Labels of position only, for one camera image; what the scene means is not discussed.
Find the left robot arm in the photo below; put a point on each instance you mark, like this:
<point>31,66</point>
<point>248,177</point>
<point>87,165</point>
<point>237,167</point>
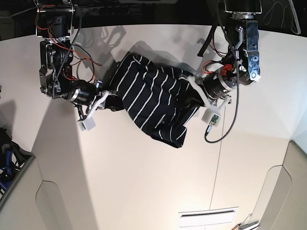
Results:
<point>239,66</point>

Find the right beige chair back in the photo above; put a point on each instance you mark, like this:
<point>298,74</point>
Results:
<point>282,204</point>

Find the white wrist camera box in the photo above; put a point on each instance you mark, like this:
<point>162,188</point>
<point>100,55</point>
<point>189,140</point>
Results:
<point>211,117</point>
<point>86,124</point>

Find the table cable slot grommet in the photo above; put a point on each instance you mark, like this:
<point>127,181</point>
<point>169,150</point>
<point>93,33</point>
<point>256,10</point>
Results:
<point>207,218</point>

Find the grey tool at bottom edge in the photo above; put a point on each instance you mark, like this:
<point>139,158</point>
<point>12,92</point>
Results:
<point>247,226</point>

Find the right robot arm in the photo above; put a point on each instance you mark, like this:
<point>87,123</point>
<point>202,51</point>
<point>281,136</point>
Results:
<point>54,24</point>

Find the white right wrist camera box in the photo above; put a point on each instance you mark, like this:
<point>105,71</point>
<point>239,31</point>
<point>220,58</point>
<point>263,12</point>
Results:
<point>86,124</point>

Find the beige chair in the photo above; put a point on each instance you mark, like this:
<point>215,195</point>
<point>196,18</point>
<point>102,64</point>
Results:
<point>45,199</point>
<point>282,204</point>

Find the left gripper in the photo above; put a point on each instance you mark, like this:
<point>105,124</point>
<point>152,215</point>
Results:
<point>196,97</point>

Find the navy white striped T-shirt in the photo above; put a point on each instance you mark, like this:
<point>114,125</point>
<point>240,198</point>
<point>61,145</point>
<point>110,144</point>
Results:
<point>153,96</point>

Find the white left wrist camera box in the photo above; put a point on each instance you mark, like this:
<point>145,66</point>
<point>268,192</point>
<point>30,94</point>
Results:
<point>211,117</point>

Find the blue black items in bin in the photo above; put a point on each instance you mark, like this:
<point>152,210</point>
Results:
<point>12,159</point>

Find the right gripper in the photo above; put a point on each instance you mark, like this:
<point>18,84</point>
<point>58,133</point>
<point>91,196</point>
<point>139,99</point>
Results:
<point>88,94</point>

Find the left beige chair back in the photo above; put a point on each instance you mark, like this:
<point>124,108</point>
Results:
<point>45,199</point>

